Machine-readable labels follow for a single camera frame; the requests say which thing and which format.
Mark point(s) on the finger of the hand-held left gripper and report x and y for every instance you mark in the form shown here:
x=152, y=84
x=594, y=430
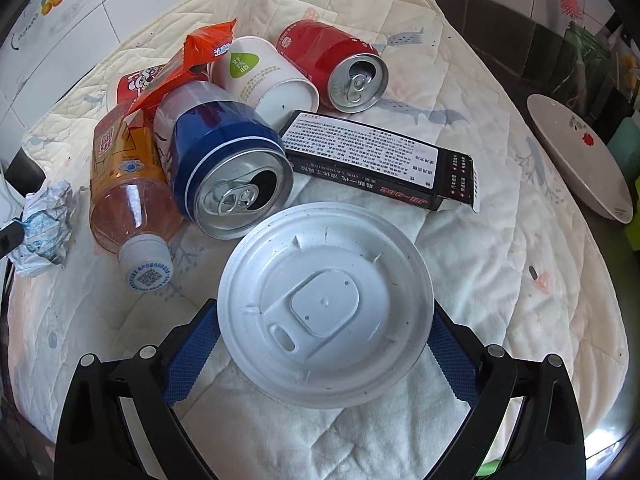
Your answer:
x=11, y=240

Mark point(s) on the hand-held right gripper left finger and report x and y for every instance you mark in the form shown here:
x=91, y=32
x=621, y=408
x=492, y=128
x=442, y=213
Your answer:
x=192, y=355

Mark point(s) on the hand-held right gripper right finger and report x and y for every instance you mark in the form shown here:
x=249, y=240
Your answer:
x=450, y=355

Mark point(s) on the white paper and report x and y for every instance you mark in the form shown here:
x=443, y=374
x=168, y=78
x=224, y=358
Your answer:
x=45, y=230

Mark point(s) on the white plastic lid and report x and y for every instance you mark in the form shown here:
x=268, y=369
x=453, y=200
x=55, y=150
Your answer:
x=325, y=305

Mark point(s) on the black cardboard box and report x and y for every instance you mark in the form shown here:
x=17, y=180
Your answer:
x=360, y=150

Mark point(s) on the orange plastic drink bottle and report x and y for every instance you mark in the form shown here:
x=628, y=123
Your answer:
x=125, y=195

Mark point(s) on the cream quilted blanket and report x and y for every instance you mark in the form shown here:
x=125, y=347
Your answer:
x=500, y=240

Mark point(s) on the red and white snack packet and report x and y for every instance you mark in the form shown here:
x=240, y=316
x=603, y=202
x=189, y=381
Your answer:
x=131, y=85

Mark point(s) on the blue drink can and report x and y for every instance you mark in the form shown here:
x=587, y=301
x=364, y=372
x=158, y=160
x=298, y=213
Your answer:
x=220, y=145

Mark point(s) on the white ceramic bowl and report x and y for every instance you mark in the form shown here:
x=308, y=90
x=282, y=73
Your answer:
x=575, y=160

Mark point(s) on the orange snack wrapper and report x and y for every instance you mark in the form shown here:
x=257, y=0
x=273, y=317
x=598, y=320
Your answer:
x=200, y=47

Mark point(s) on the teal plastic bottle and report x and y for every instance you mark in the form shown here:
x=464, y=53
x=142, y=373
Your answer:
x=627, y=145

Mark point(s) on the white paper cup green label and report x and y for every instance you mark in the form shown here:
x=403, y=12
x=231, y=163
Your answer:
x=260, y=75

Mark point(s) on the green glass jar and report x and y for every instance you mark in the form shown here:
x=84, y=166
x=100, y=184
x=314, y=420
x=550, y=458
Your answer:
x=580, y=60

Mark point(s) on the red drink can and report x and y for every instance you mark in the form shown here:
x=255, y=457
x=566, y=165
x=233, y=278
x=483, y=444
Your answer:
x=320, y=50

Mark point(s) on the fruit wall sticker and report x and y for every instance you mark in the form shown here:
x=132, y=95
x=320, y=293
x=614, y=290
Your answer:
x=52, y=2

